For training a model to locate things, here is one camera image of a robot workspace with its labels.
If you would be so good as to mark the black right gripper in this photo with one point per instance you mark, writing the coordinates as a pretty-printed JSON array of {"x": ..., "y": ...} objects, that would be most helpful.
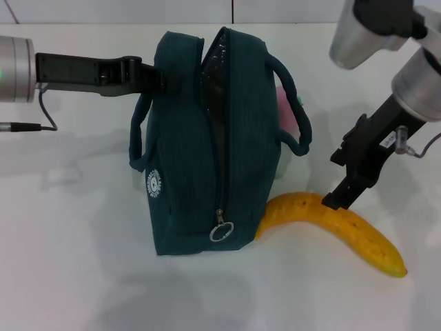
[{"x": 375, "y": 138}]

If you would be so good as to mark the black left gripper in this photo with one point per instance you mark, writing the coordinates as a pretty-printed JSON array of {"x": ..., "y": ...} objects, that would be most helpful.
[{"x": 82, "y": 74}]

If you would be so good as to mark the pink toy peach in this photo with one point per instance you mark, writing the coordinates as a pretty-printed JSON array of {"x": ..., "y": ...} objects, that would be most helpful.
[{"x": 284, "y": 110}]

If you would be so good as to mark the yellow banana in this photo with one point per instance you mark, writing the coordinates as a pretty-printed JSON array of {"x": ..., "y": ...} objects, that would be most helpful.
[{"x": 344, "y": 224}]

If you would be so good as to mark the dark teal fabric lunch bag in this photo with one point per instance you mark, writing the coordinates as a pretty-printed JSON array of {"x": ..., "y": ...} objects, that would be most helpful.
[{"x": 186, "y": 145}]

